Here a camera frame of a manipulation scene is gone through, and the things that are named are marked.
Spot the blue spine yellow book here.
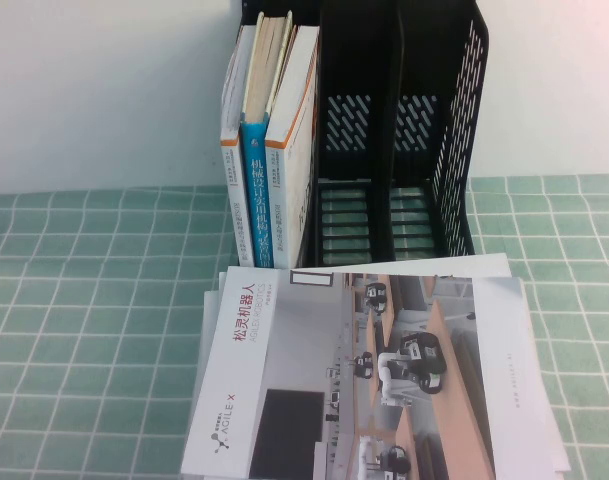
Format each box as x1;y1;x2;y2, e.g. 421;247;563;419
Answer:
238;12;295;270

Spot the green checkered tablecloth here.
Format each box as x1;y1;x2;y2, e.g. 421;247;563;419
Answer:
0;173;609;480

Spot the AgileX robot photo brochure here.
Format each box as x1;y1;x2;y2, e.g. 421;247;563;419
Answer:
179;265;560;480

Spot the black plastic book holder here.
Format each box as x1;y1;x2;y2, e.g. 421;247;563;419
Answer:
236;0;491;269

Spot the white orange-banded book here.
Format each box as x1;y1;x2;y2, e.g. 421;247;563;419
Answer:
264;24;321;270
219;24;258;267

